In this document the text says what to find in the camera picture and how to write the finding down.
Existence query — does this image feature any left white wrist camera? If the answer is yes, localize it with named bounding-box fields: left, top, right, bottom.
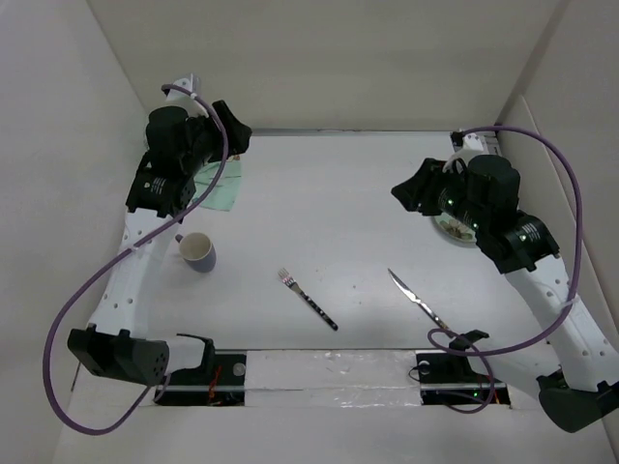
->
left=164, top=72, right=208, bottom=116

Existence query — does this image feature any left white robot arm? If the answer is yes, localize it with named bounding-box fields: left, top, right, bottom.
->
left=67, top=100, right=251, bottom=387

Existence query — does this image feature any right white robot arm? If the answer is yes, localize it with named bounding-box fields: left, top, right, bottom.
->
left=391, top=155, right=618, bottom=433

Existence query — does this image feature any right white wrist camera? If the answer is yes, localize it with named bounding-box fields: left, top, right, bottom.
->
left=443, top=131, right=485, bottom=172

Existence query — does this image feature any green cartoon placemat cloth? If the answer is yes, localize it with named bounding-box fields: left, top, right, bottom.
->
left=192, top=155, right=242, bottom=212

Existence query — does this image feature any purple ceramic mug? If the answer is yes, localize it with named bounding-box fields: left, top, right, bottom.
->
left=175, top=232, right=217, bottom=274

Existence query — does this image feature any fork with black handle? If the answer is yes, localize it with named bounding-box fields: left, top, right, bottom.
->
left=278, top=268, right=339, bottom=332

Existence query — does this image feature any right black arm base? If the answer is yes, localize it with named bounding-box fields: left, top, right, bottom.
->
left=408, top=349, right=512, bottom=412

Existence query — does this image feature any knife with dark handle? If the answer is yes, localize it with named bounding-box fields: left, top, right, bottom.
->
left=387, top=268, right=452, bottom=334

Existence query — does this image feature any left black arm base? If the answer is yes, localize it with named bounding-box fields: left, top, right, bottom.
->
left=154, top=351, right=247, bottom=407

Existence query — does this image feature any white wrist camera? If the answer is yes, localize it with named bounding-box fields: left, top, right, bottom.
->
left=164, top=72, right=208, bottom=116
left=443, top=131, right=485, bottom=172

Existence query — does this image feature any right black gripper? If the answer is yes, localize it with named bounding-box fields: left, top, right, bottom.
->
left=391, top=158, right=487, bottom=232

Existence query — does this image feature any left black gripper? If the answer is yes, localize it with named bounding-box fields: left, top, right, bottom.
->
left=181, top=101, right=249, bottom=175

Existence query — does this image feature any green flower plate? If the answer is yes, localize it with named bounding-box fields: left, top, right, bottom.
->
left=432, top=214, right=476, bottom=247

